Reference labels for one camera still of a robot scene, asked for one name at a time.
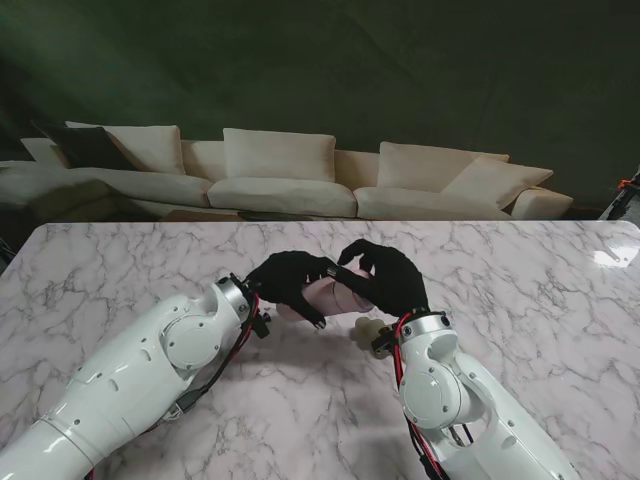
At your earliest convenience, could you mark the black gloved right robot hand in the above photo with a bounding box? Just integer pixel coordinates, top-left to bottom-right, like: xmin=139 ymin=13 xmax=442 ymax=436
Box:
xmin=335 ymin=239 xmax=431 ymax=320

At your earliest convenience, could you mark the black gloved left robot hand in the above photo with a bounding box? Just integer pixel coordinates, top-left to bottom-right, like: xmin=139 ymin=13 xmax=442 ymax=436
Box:
xmin=246 ymin=250 xmax=337 ymax=330

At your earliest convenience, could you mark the pink thermos bottle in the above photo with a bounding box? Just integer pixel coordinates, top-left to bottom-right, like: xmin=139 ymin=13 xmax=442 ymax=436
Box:
xmin=276 ymin=278 xmax=354 ymax=322

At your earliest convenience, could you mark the pink thermos lid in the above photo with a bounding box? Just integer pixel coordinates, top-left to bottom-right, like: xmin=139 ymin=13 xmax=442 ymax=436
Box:
xmin=329 ymin=267 xmax=375 ymax=315

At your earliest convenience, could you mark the sponge cup brush red handle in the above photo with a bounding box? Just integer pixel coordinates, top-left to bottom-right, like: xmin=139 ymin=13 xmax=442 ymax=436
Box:
xmin=353 ymin=317 xmax=396 ymax=352

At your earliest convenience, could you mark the cream fabric sofa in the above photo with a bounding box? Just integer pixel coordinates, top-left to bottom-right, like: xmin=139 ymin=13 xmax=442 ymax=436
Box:
xmin=0 ymin=120 xmax=575 ymax=222

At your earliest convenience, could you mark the cream sofa cushion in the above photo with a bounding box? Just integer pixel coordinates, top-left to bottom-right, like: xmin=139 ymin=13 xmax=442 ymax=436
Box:
xmin=64 ymin=120 xmax=182 ymax=176
xmin=375 ymin=141 xmax=511 ymax=194
xmin=442 ymin=155 xmax=555 ymax=211
xmin=222 ymin=127 xmax=337 ymax=184

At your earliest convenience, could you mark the dark brown sofa cushion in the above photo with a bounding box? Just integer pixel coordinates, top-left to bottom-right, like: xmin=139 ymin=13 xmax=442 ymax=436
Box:
xmin=30 ymin=119 xmax=137 ymax=171

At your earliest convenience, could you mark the black stand with orange clamp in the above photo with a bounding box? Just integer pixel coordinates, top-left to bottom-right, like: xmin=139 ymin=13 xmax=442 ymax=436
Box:
xmin=597 ymin=168 xmax=640 ymax=221

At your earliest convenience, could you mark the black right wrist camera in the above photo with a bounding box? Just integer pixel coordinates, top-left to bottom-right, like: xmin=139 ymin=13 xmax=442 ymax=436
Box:
xmin=370 ymin=327 xmax=402 ymax=357

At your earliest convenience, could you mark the red black right arm cable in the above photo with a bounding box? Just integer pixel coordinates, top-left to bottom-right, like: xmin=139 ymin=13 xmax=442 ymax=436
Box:
xmin=392 ymin=312 xmax=451 ymax=480

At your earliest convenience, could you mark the red black arm cable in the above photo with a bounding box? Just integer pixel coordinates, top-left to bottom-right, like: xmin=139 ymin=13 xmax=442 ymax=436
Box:
xmin=392 ymin=312 xmax=451 ymax=480
xmin=79 ymin=294 xmax=264 ymax=480

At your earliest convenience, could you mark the red black left arm cable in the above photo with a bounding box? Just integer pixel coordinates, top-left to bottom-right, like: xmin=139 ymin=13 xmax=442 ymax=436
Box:
xmin=79 ymin=294 xmax=264 ymax=480

